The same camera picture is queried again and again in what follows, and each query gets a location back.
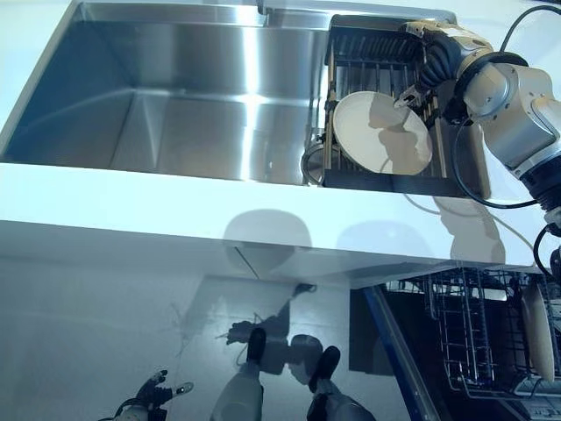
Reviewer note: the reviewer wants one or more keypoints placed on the black right robot foot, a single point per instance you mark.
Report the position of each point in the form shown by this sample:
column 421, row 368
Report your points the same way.
column 326, row 368

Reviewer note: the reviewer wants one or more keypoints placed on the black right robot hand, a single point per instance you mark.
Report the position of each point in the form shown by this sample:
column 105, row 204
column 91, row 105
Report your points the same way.
column 440, row 61

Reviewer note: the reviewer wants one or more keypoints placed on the black left robot foot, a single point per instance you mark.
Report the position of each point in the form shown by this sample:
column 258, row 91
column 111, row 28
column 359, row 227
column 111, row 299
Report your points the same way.
column 257, row 346

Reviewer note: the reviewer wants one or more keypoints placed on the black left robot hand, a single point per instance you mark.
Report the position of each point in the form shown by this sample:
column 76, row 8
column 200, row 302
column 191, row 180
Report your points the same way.
column 155, row 390

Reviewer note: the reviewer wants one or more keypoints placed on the stainless steel sink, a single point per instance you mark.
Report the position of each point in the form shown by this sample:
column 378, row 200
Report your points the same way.
column 175, row 96

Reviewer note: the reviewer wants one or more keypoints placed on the glossy white cabinet door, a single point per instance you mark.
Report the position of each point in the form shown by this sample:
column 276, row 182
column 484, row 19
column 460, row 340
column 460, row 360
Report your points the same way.
column 324, row 272
column 87, row 245

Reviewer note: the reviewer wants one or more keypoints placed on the cream ceramic plate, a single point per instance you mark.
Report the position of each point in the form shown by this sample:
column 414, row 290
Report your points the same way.
column 537, row 333
column 359, row 131

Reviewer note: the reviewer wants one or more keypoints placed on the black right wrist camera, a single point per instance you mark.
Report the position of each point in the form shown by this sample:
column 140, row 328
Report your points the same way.
column 460, row 107

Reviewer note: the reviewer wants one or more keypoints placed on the black sink dish rack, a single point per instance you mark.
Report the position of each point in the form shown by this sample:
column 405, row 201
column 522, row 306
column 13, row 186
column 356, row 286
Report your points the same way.
column 372, row 57

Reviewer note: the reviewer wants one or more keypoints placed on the black robot foot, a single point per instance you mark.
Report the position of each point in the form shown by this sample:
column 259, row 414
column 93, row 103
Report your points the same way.
column 326, row 368
column 257, row 346

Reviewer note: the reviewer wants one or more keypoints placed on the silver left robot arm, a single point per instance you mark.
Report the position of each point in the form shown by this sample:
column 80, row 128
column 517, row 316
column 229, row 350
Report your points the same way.
column 131, row 412

